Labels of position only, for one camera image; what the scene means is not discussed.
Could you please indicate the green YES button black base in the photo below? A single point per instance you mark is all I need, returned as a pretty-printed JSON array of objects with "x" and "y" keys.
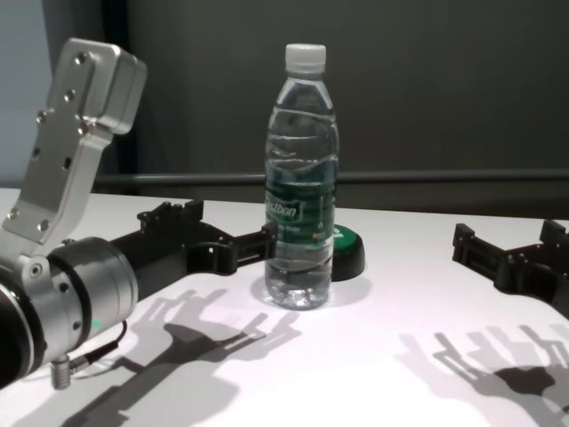
[{"x": 349, "y": 260}]

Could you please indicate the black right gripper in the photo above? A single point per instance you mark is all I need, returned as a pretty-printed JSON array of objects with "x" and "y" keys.
[{"x": 547, "y": 284}]

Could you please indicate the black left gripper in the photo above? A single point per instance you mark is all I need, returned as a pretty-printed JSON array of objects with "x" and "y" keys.
[{"x": 178, "y": 249}]

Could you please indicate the clear water bottle green label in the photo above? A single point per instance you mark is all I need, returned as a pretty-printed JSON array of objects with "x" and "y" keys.
[{"x": 300, "y": 178}]

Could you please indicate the dark vertical frame post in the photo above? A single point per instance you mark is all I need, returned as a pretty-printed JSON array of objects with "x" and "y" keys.
[{"x": 122, "y": 155}]

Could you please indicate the grey horizontal rail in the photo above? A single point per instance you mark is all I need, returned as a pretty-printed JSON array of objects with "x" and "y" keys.
[{"x": 444, "y": 179}]

